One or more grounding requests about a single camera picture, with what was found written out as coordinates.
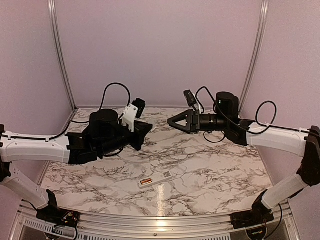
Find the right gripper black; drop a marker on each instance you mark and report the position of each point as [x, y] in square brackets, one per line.
[193, 117]

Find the orange battery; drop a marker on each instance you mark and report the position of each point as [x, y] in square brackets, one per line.
[146, 180]

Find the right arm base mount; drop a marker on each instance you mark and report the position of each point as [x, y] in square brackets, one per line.
[258, 215]

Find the left aluminium frame post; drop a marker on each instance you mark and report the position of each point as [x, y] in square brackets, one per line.
[59, 52]

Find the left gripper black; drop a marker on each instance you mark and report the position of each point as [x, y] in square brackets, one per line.
[141, 132]

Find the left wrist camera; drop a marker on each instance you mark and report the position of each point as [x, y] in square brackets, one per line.
[132, 112]

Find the white remote control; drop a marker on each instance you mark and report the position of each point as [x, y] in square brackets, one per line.
[157, 178]

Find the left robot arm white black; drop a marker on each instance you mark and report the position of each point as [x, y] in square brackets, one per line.
[106, 133]

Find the aluminium frame post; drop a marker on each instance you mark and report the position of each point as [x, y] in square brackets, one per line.
[59, 52]
[261, 28]

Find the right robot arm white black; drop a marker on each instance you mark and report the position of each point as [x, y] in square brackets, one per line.
[304, 143]

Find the front aluminium rail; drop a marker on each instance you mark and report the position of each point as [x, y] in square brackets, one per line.
[98, 226]

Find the white battery cover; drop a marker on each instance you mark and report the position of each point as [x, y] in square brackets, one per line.
[154, 125]

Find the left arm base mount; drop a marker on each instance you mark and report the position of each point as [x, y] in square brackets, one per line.
[59, 216]

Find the right aluminium frame post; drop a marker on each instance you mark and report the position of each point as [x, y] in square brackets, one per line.
[261, 28]

